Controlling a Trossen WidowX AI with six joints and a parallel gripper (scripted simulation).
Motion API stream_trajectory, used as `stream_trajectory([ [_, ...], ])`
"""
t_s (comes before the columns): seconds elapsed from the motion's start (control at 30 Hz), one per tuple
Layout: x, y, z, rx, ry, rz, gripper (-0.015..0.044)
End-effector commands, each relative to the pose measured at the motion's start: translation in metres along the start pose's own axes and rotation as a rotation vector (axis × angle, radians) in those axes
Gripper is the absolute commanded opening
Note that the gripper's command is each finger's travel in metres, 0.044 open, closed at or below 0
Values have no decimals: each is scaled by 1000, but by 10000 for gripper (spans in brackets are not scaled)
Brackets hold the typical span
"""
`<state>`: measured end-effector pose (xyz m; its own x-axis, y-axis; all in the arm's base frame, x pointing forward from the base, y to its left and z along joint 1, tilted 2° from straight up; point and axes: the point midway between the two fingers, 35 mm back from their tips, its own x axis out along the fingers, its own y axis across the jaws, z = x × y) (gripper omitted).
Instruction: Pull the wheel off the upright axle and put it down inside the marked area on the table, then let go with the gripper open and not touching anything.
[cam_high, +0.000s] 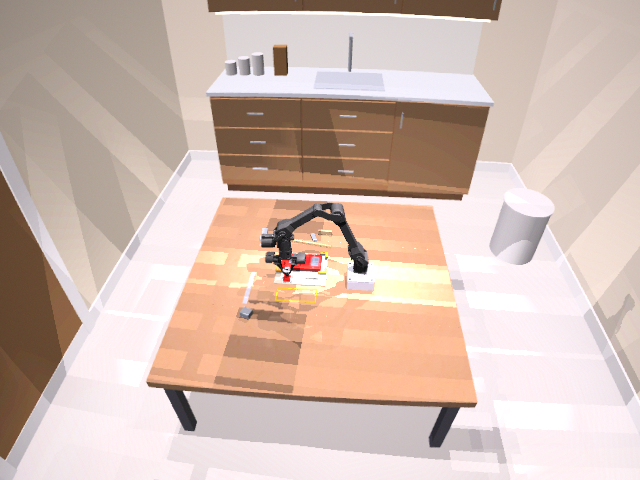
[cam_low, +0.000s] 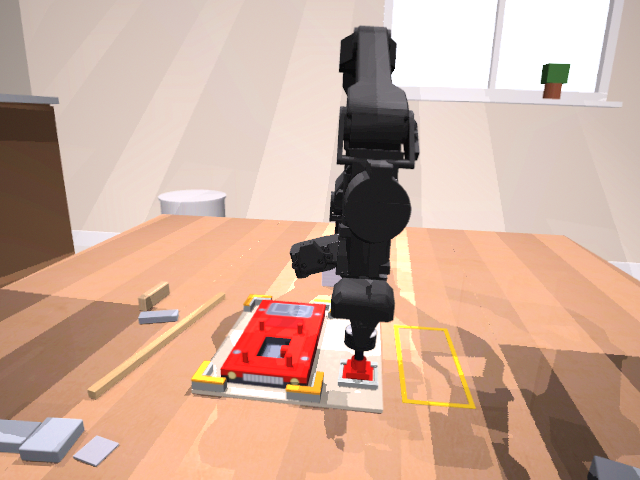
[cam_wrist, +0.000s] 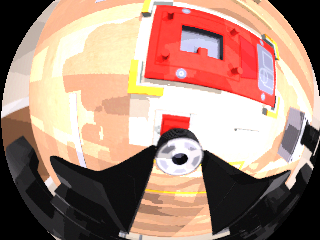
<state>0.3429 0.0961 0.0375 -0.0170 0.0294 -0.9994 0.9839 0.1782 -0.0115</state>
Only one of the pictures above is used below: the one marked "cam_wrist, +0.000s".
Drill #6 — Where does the long tan wooden stick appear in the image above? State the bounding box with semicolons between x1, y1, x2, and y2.
231;0;272;31

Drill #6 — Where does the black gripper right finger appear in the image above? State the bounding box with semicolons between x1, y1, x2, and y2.
201;149;292;236

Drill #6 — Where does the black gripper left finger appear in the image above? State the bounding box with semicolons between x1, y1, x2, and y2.
49;145;156;235

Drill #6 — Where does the small black wheel with white hub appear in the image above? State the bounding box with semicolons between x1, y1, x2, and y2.
155;127;204;176

